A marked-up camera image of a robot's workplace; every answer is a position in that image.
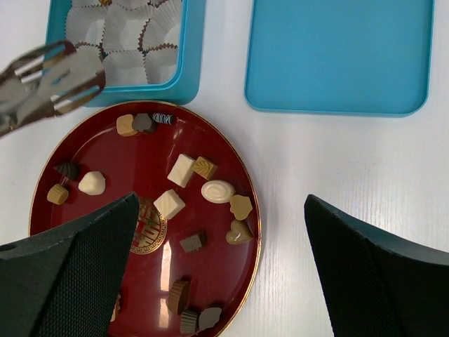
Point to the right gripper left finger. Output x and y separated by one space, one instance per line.
65 281

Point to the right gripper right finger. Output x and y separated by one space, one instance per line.
374 282

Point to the silver metal tongs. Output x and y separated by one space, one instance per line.
49 81

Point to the tan fluted cup chocolate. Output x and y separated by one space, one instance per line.
58 194

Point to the white heart chocolate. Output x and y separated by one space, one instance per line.
93 183

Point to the white rectangular chocolate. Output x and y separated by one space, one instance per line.
169 204

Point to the tan heart chocolate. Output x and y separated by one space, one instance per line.
239 233

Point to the white oval chocolate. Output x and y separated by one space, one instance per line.
217 191

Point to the red round lacquer plate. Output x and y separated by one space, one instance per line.
135 145

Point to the teal tin lid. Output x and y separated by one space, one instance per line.
367 58

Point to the teal square tin box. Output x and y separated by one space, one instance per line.
151 50

